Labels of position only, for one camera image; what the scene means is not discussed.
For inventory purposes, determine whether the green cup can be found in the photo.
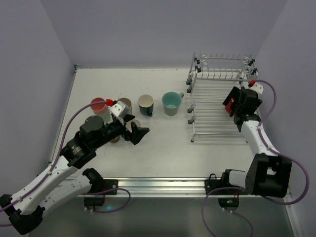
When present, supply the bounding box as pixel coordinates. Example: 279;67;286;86
101;110;111;123

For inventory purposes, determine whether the red mug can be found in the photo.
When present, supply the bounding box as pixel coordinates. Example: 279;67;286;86
225;98;235;117

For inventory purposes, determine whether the beige tall cup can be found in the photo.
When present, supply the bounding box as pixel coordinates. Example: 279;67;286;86
118;98;132;115

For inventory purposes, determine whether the dark green mug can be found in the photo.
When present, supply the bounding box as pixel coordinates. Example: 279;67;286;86
138;94;154;117

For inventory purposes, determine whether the pink cup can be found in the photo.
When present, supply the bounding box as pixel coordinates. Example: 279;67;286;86
90;97;108;116

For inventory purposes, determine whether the light green mug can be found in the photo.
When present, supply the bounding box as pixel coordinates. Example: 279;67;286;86
162;92;184;116

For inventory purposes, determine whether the light blue mug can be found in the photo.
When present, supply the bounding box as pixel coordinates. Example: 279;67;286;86
132;119;141;127

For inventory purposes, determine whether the cream small cup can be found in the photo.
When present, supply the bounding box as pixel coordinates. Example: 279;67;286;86
110;137;120;143

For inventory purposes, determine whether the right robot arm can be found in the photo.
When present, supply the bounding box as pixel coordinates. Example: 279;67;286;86
223;86;292;198

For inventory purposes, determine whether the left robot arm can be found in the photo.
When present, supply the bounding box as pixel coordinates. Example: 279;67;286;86
0;116;150;235

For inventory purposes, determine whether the metal dish rack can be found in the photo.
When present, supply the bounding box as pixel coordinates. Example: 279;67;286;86
186;54;258;142

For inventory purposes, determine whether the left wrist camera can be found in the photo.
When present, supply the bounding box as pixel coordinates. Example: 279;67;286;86
110;101;129;122

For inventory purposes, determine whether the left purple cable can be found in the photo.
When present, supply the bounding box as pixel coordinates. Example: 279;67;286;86
0;98;131;228

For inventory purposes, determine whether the aluminium mounting rail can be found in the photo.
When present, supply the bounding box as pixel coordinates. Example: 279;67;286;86
32;176;292;198

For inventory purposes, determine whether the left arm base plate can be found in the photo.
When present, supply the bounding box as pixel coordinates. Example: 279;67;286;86
83;178;119;197

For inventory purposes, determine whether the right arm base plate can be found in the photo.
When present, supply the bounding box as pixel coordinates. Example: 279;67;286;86
204;172;233;195

